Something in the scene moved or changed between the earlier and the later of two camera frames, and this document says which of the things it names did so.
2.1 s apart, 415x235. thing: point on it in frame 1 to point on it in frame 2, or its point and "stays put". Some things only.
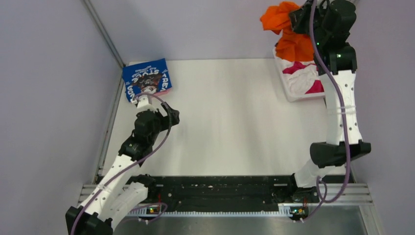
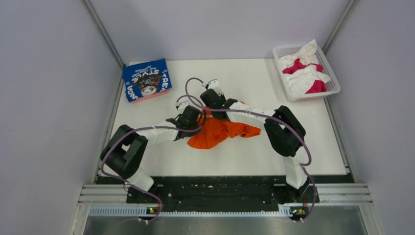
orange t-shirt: (291, 46) to (215, 131)
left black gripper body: (161, 124) to (190, 133)
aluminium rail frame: (338, 195) stays put
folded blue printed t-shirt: (148, 77) stays put
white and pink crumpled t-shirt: (301, 77) stays put
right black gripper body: (302, 24) to (213, 115)
